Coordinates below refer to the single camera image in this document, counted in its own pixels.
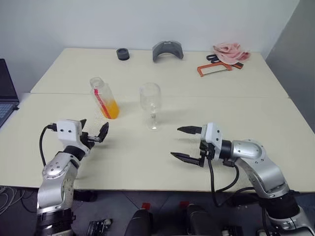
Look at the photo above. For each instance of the clear bottle with orange juice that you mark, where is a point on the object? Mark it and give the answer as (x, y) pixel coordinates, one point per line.
(108, 105)

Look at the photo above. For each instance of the dark laptop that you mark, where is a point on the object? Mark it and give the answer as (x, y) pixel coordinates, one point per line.
(6, 93)

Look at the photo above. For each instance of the dark grey round holder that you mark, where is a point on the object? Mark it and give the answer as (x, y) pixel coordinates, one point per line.
(123, 54)

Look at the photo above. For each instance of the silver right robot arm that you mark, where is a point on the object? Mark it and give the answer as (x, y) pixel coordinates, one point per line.
(248, 150)

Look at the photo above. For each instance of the red tag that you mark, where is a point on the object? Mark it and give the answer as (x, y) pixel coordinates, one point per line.
(146, 206)

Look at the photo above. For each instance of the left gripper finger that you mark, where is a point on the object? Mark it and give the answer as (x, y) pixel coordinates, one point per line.
(83, 123)
(103, 131)

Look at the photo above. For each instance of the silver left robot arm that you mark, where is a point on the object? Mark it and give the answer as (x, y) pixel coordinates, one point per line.
(54, 169)

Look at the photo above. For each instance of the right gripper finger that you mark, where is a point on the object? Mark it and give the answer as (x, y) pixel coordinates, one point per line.
(189, 159)
(192, 130)

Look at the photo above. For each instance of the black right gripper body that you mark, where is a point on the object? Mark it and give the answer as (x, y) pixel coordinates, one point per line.
(208, 151)

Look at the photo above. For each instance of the orange hacksaw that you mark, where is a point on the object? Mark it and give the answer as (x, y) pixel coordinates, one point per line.
(200, 71)

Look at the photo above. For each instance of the grey curved visor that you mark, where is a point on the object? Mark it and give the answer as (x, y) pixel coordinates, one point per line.
(167, 50)

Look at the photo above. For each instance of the clear wine glass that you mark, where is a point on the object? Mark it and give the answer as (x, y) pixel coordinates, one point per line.
(150, 98)

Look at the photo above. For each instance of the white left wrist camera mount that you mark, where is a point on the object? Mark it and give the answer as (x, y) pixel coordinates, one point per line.
(67, 130)

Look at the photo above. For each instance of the pink crumpled cloth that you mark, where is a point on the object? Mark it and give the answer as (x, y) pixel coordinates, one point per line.
(230, 52)

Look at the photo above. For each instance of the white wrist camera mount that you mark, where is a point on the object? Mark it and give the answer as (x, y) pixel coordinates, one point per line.
(214, 134)
(67, 130)

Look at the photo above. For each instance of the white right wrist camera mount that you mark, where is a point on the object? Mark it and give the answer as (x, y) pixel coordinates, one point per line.
(214, 134)

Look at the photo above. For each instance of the black wheeled floor device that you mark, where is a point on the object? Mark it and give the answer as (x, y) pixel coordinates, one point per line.
(98, 227)

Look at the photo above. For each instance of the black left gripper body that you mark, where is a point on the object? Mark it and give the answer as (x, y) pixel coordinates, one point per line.
(86, 140)

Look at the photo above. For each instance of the dark rounded shape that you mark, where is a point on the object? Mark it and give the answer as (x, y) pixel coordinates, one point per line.
(197, 221)
(139, 222)

